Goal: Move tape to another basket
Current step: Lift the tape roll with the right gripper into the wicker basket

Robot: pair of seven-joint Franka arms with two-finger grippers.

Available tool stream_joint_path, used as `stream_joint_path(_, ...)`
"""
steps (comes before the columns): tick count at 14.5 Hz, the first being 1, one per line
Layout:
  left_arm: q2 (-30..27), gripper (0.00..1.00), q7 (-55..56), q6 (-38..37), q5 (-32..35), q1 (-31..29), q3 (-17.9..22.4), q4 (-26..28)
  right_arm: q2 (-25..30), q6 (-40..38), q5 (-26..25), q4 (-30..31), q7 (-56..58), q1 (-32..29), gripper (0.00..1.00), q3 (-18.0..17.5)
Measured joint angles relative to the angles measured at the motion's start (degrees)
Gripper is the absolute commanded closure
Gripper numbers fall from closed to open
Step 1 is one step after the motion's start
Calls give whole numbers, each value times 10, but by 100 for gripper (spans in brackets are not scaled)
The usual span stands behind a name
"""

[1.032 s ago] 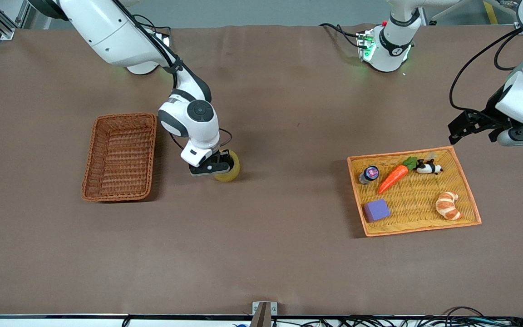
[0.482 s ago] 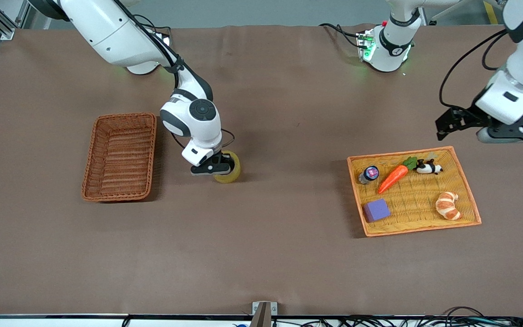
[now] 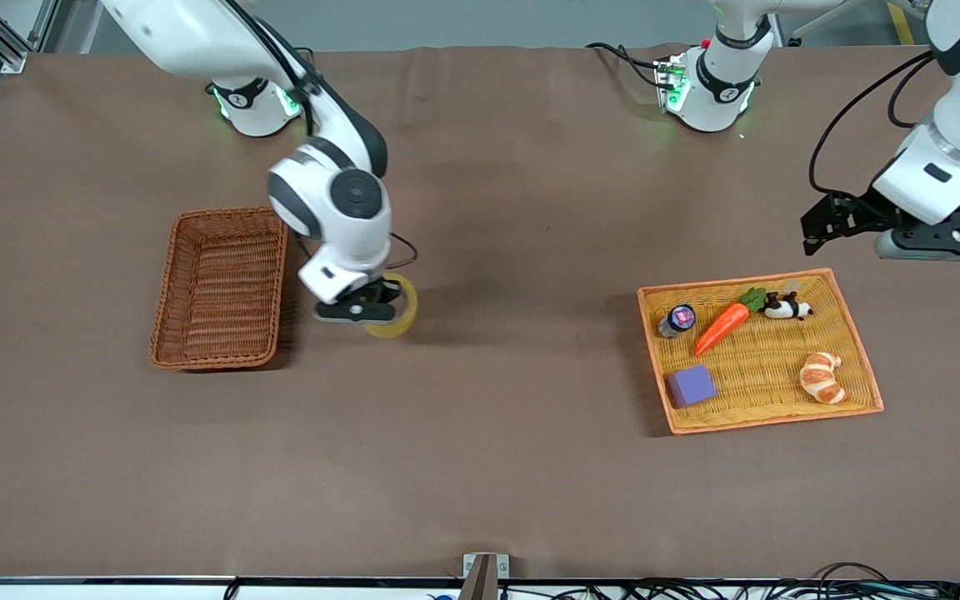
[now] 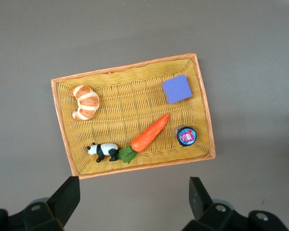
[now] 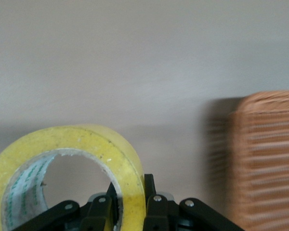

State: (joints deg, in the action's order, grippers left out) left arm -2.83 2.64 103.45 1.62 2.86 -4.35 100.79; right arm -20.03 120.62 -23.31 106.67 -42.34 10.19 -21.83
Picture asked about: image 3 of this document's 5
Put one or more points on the brown wicker basket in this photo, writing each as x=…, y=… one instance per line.
x=222, y=292

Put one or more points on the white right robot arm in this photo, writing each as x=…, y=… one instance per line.
x=347, y=200

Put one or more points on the black white panda figurine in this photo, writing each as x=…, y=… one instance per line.
x=784, y=308

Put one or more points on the yellow orange-rimmed wicker basket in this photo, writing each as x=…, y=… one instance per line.
x=763, y=367

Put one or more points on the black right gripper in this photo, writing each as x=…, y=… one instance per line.
x=382, y=292

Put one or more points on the toy croissant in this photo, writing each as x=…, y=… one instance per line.
x=820, y=377

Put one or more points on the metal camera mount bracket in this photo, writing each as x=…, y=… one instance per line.
x=472, y=567

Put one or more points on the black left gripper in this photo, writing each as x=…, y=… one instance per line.
x=861, y=209

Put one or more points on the small jar with black lid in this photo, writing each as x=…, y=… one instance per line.
x=680, y=319

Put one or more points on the clear yellowish tape roll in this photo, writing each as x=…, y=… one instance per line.
x=405, y=321

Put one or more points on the purple foam cube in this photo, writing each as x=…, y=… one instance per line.
x=691, y=387

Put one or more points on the orange toy carrot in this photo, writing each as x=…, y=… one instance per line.
x=722, y=327

